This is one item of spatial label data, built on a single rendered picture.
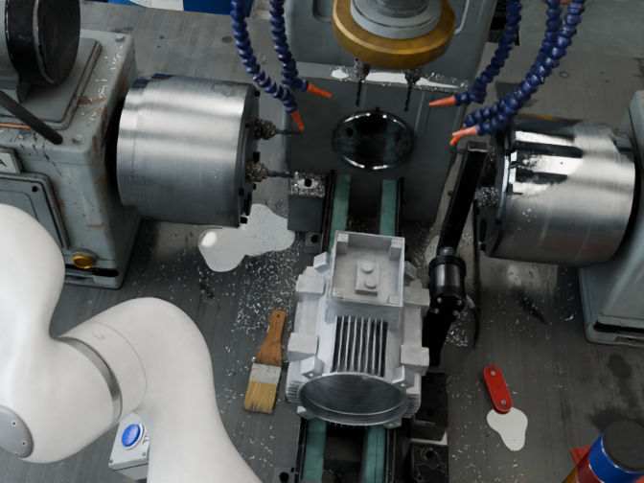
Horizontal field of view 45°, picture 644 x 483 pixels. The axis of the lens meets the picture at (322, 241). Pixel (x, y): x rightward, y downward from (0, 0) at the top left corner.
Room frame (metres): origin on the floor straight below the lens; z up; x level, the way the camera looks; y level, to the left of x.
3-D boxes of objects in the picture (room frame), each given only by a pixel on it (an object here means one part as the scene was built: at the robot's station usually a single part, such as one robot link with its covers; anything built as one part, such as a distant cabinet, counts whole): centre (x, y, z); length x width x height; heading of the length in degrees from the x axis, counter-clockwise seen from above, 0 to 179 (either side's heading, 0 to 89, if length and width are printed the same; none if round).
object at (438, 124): (1.09, -0.07, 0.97); 0.30 x 0.11 x 0.34; 89
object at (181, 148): (0.94, 0.28, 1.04); 0.37 x 0.25 x 0.25; 89
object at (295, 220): (1.01, 0.04, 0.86); 0.07 x 0.06 x 0.12; 89
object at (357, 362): (0.61, -0.07, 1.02); 0.20 x 0.19 x 0.19; 179
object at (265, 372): (0.68, 0.07, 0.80); 0.21 x 0.05 x 0.01; 175
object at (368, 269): (0.65, -0.07, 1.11); 0.12 x 0.11 x 0.07; 179
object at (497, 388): (0.66, -0.33, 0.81); 0.09 x 0.03 x 0.02; 15
